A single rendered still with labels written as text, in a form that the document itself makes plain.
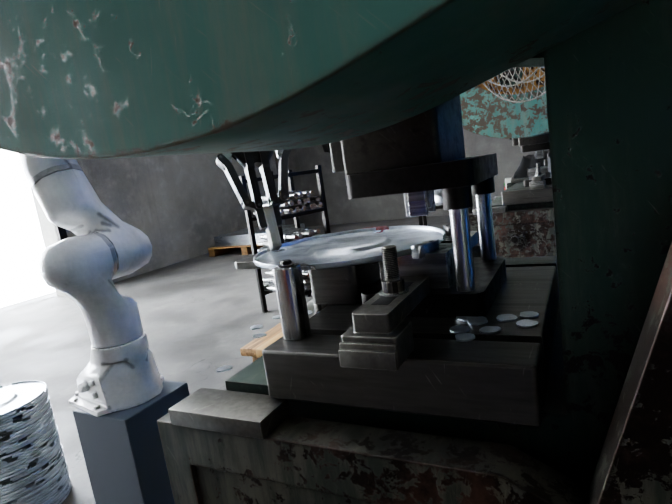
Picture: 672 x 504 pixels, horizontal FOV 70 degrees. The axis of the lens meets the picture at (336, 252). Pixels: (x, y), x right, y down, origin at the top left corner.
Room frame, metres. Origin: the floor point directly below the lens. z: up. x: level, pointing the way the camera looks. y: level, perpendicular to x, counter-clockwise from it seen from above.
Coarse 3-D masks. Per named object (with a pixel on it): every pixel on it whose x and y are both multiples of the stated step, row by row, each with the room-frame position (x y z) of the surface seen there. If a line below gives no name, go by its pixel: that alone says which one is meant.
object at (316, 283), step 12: (240, 264) 0.73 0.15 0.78; (252, 264) 0.72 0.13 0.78; (372, 264) 0.73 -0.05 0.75; (312, 276) 0.70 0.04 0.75; (324, 276) 0.69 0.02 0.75; (336, 276) 0.68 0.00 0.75; (348, 276) 0.67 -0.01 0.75; (360, 276) 0.68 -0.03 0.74; (372, 276) 0.72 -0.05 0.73; (312, 288) 0.70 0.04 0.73; (324, 288) 0.69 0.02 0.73; (336, 288) 0.68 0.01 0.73; (348, 288) 0.67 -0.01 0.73; (360, 288) 0.68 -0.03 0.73; (324, 300) 0.69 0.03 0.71; (336, 300) 0.68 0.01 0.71; (348, 300) 0.67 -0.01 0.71; (360, 300) 0.68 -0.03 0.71
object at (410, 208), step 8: (416, 192) 0.65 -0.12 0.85; (424, 192) 0.64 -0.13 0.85; (432, 192) 0.67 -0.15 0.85; (408, 200) 0.65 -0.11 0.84; (416, 200) 0.65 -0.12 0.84; (424, 200) 0.64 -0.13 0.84; (408, 208) 0.66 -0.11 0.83; (416, 208) 0.65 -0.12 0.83; (424, 208) 0.64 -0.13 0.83; (432, 208) 0.68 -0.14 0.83
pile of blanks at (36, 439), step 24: (24, 408) 1.34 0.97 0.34; (48, 408) 1.43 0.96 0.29; (0, 432) 1.28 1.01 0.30; (24, 432) 1.32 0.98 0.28; (48, 432) 1.39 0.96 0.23; (0, 456) 1.29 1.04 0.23; (24, 456) 1.31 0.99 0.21; (48, 456) 1.38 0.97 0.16; (0, 480) 1.26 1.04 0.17; (24, 480) 1.31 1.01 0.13; (48, 480) 1.35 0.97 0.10
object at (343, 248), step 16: (304, 240) 0.85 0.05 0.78; (320, 240) 0.83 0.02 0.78; (336, 240) 0.76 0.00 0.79; (352, 240) 0.74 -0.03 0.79; (368, 240) 0.72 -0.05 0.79; (384, 240) 0.70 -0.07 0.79; (400, 240) 0.71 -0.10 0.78; (416, 240) 0.69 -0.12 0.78; (256, 256) 0.73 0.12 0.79; (272, 256) 0.73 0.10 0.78; (288, 256) 0.71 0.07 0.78; (304, 256) 0.69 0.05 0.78; (320, 256) 0.67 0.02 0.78; (336, 256) 0.65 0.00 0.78; (352, 256) 0.63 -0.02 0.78; (368, 256) 0.62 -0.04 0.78; (400, 256) 0.59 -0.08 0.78
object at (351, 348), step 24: (384, 264) 0.52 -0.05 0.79; (384, 288) 0.52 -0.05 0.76; (408, 288) 0.52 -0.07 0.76; (360, 312) 0.47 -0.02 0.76; (384, 312) 0.45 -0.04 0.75; (408, 312) 0.50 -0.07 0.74; (360, 336) 0.45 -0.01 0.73; (384, 336) 0.44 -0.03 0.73; (408, 336) 0.46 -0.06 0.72; (360, 360) 0.44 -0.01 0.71; (384, 360) 0.43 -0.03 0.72
